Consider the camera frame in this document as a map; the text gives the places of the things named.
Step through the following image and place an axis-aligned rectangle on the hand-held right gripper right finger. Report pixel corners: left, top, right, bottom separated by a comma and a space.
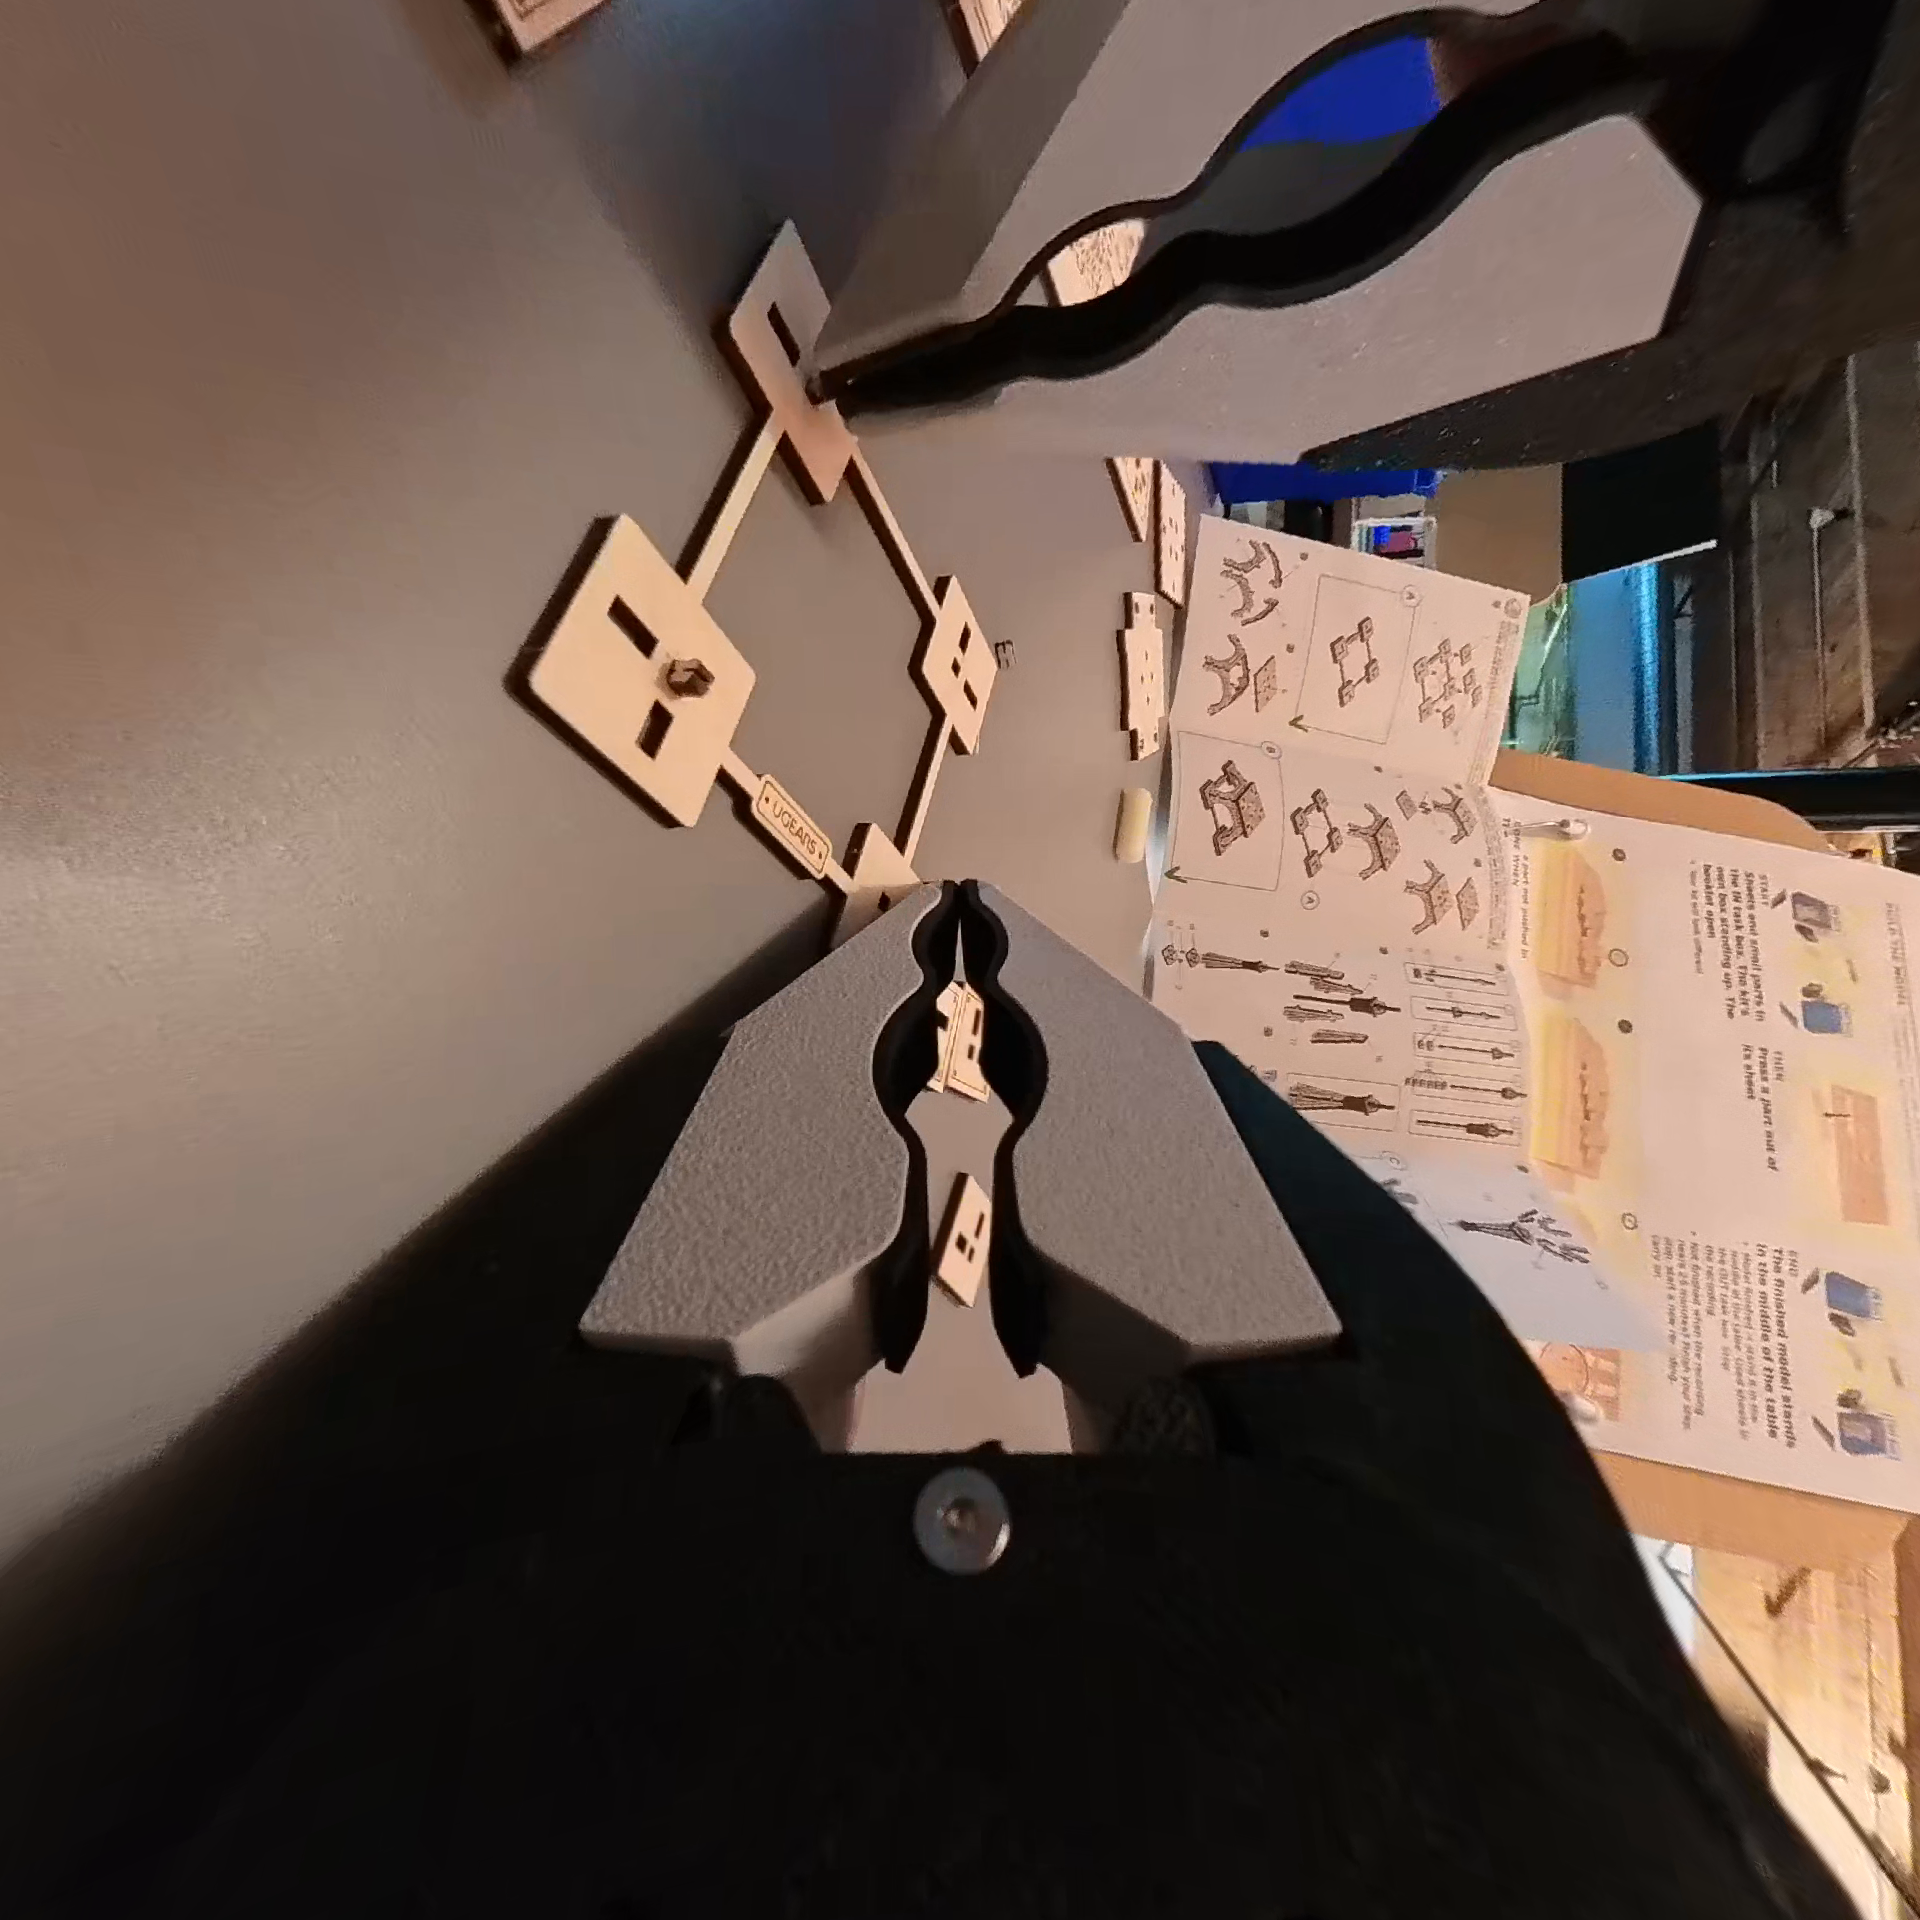
960, 879, 1343, 1454

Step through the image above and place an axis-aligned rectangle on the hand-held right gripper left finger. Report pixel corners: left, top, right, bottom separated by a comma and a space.
576, 879, 963, 1448

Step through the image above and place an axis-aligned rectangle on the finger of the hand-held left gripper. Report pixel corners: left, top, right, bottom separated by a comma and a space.
814, 0, 1550, 379
814, 93, 1718, 454

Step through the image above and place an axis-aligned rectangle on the wooden square base frame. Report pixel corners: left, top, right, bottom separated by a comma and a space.
507, 222, 998, 932

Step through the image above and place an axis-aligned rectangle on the grey desk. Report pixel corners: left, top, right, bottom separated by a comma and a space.
0, 0, 1216, 1567

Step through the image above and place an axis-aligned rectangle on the blue plastic bin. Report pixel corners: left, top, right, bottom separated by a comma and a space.
1207, 36, 1445, 518

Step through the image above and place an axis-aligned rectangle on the black panel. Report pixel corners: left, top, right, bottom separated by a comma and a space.
1559, 435, 1728, 579

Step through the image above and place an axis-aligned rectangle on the white assembly instruction booklet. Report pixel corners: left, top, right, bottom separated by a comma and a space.
1143, 511, 1653, 1353

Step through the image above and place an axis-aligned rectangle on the cross-shaped wooden plate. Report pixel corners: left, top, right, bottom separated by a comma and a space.
1117, 591, 1172, 761

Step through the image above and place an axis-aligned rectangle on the yellow printed instruction sheet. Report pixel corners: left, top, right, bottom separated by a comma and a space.
1485, 787, 1920, 1518

